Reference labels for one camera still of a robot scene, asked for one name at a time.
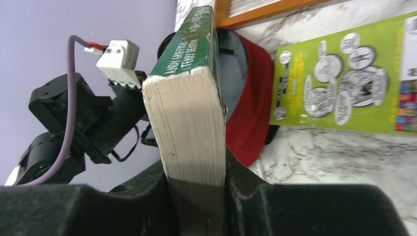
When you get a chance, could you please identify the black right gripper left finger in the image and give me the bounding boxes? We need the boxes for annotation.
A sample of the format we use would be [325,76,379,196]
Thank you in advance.
[0,161,179,236]

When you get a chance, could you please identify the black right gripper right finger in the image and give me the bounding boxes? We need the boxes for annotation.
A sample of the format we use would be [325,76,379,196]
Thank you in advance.
[225,149,408,236]

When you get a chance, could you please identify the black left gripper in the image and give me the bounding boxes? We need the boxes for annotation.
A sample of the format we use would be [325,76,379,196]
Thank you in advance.
[29,73,146,164]

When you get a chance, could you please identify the green treehouse book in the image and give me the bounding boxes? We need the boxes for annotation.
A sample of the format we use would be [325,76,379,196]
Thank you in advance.
[143,5,226,236]

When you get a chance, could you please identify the red backpack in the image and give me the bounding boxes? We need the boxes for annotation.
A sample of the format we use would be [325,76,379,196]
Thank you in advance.
[157,27,281,168]

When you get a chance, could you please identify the green yellow paperback book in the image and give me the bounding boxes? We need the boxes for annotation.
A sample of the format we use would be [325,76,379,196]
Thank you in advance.
[269,12,417,135]

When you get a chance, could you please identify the wooden two-tier shelf rack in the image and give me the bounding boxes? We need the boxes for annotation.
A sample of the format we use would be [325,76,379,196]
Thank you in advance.
[214,0,324,27]

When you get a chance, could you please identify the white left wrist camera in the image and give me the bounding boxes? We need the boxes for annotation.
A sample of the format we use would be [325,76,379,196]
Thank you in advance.
[84,39,142,89]

